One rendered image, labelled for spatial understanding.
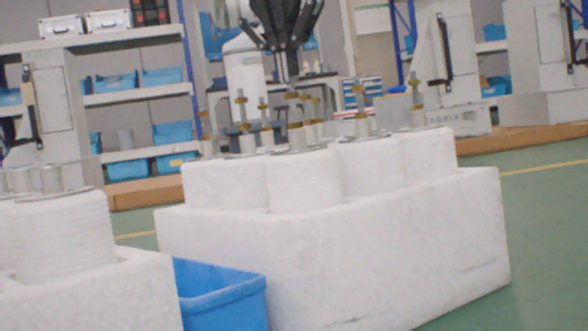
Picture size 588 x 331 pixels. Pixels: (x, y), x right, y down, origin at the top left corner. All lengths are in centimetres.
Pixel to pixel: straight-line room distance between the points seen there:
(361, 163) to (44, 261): 42
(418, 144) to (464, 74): 242
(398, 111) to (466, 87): 217
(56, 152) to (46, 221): 249
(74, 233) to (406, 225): 42
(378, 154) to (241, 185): 19
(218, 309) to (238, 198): 21
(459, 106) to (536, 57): 53
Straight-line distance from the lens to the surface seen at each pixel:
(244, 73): 145
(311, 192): 73
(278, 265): 72
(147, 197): 288
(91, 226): 60
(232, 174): 83
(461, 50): 330
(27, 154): 322
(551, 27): 355
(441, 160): 90
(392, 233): 78
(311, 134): 93
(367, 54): 738
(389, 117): 116
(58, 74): 308
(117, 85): 566
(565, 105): 349
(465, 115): 322
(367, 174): 81
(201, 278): 84
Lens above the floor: 29
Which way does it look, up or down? 4 degrees down
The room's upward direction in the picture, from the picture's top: 8 degrees counter-clockwise
